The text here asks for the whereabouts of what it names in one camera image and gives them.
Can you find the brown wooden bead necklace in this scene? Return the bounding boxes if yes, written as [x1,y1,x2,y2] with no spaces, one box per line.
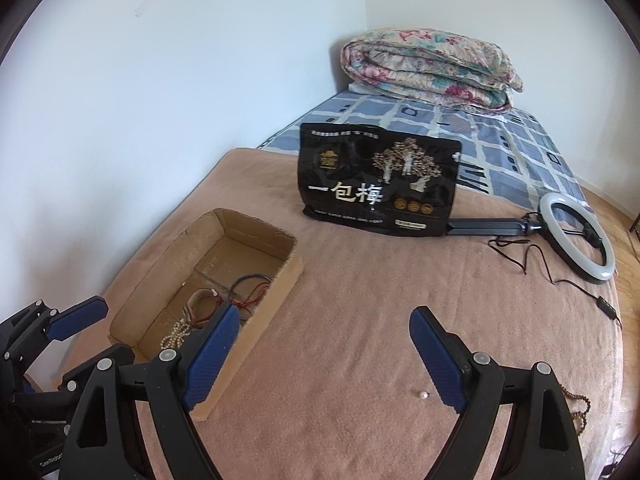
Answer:
[562,386,592,441]

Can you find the red strap wristwatch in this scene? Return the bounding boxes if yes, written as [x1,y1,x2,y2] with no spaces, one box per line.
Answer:
[182,288,222,328]

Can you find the blue bangle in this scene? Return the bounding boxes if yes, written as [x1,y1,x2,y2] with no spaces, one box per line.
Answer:
[228,273,272,308]

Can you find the open cardboard box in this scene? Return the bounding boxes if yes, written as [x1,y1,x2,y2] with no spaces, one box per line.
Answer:
[110,208,303,420]

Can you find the pink brown blanket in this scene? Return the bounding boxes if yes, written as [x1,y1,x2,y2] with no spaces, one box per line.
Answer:
[105,148,623,479]

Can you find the blue checkered bed sheet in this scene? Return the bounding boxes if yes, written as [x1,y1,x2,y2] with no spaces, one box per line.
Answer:
[259,90,588,210]

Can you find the black snack bag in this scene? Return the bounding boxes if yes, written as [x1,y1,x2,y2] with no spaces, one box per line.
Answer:
[297,122,462,237]

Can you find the folded floral quilt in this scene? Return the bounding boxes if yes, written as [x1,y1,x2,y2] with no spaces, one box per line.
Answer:
[341,28,524,113]

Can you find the black ring light cable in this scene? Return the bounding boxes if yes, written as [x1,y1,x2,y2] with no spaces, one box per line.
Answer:
[487,236,624,331]

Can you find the white ring light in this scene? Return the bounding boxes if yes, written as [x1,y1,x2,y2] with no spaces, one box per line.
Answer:
[445,192,615,283]

